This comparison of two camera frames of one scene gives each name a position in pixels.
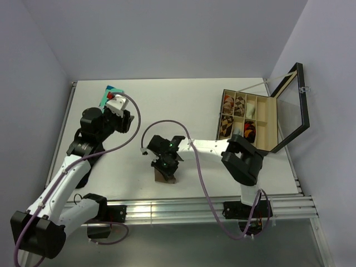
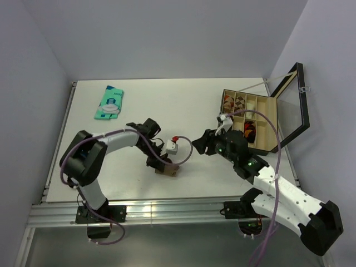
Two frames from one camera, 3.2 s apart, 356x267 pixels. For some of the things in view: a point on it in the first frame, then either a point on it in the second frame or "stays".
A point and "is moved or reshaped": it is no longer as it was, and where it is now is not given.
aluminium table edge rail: (207, 208) stays
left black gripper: (124, 122) → (155, 163)
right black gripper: (167, 173) → (207, 139)
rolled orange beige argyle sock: (228, 104) stays
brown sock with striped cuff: (159, 178) is moved or reshaped
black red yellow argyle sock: (250, 131) stays
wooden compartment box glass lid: (270, 122) stays
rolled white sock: (250, 109) stays
